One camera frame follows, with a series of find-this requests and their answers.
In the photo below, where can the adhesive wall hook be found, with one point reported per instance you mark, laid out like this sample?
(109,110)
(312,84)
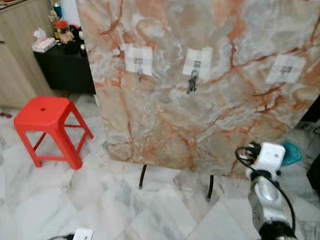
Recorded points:
(138,60)
(285,69)
(197,61)

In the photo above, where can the red plastic stool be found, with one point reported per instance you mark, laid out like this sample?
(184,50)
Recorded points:
(45,112)

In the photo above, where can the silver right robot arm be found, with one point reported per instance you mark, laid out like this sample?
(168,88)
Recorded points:
(267,205)

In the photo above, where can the clear jar red lid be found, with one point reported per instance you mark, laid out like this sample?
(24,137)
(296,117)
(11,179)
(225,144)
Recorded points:
(63,32)

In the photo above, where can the teal bag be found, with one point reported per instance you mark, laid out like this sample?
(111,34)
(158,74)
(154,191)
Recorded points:
(292,154)

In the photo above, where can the tall blue gold trophy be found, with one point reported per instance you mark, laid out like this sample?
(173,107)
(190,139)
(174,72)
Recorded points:
(57,9)

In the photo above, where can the black low console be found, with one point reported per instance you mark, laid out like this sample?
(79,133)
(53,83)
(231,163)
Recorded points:
(65,72)

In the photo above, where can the orange marble pattern board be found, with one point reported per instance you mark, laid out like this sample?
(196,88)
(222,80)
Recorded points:
(200,125)

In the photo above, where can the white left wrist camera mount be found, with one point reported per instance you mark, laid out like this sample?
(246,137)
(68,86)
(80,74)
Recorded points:
(83,234)

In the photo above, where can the pink tissue box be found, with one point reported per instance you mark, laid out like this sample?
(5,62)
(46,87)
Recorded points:
(44,44)

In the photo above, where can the light wooden cabinet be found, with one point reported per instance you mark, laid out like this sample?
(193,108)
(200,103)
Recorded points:
(17,55)

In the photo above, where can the black board leg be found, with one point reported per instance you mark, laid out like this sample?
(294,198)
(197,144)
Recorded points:
(211,188)
(143,177)

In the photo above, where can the black mouse plush toy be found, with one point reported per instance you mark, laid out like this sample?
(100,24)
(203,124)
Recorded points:
(76,37)

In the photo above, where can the black furniture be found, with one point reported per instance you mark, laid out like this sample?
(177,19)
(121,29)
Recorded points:
(314,172)

